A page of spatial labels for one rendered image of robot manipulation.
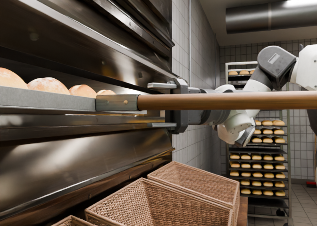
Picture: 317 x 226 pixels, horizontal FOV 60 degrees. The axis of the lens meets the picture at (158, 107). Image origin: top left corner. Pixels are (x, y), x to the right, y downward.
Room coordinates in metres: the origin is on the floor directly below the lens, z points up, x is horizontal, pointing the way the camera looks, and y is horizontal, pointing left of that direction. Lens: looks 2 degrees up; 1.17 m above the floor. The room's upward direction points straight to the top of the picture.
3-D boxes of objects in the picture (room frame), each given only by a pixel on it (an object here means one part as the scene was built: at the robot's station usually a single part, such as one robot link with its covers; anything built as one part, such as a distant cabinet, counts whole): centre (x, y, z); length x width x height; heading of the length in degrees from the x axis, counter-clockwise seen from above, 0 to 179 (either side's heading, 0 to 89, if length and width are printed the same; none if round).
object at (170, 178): (1.73, -0.24, 0.72); 0.56 x 0.49 x 0.28; 161
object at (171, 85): (0.59, -0.01, 1.24); 0.06 x 0.03 x 0.02; 127
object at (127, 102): (0.55, 0.08, 1.20); 0.09 x 0.04 x 0.03; 72
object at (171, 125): (0.59, -0.01, 1.15); 0.06 x 0.03 x 0.02; 127
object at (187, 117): (0.65, -0.08, 1.19); 0.12 x 0.10 x 0.13; 127
